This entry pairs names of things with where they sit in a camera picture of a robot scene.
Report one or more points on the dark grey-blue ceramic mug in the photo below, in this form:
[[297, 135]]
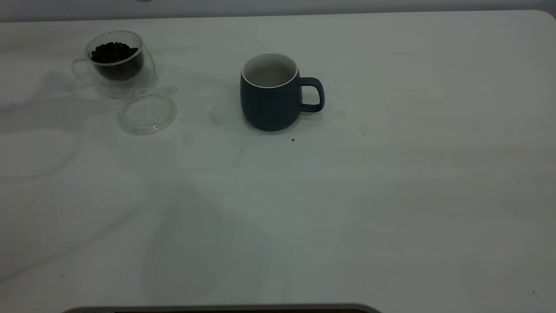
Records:
[[269, 106]]

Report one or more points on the clear round glass lid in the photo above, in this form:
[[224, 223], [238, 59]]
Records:
[[147, 115]]

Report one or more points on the dark coffee beans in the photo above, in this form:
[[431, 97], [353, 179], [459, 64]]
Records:
[[115, 58]]

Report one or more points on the clear double-wall glass cup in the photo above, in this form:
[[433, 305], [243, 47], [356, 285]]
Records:
[[130, 84]]

